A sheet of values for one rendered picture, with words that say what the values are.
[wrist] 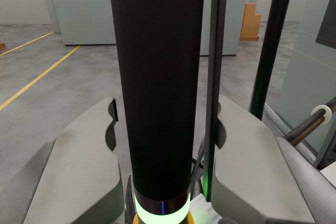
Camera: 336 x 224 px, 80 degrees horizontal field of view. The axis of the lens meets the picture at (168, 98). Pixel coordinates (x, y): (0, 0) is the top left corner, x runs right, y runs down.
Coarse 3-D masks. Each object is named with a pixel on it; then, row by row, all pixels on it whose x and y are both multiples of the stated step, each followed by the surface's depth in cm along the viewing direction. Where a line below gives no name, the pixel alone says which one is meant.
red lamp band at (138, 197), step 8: (136, 192) 11; (184, 192) 11; (144, 200) 11; (152, 200) 10; (160, 200) 10; (168, 200) 10; (176, 200) 10; (184, 200) 11; (144, 208) 11; (152, 208) 11; (160, 208) 10; (168, 208) 11; (176, 208) 11
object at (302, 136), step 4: (332, 108) 33; (332, 112) 33; (320, 120) 30; (312, 124) 29; (316, 124) 29; (308, 128) 28; (312, 128) 28; (304, 132) 27; (308, 132) 28; (300, 136) 27; (304, 136) 27; (292, 140) 26; (296, 140) 26; (300, 140) 27; (292, 144) 25; (296, 144) 26
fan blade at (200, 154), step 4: (204, 140) 53; (200, 144) 62; (200, 148) 55; (200, 152) 50; (200, 156) 47; (196, 160) 51; (200, 160) 46; (196, 164) 48; (196, 168) 45; (192, 172) 50; (196, 172) 58; (192, 176) 46; (192, 180) 45; (192, 184) 52; (192, 188) 54; (192, 192) 55; (192, 196) 56
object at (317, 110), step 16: (272, 0) 12; (288, 0) 12; (272, 16) 12; (272, 32) 13; (272, 48) 13; (272, 64) 14; (256, 80) 15; (256, 96) 15; (256, 112) 16; (320, 112) 30; (304, 128) 27
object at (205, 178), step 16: (224, 0) 7; (224, 16) 7; (208, 64) 9; (208, 80) 9; (208, 96) 9; (208, 112) 10; (208, 128) 10; (208, 144) 10; (208, 160) 10; (208, 176) 11; (208, 192) 12
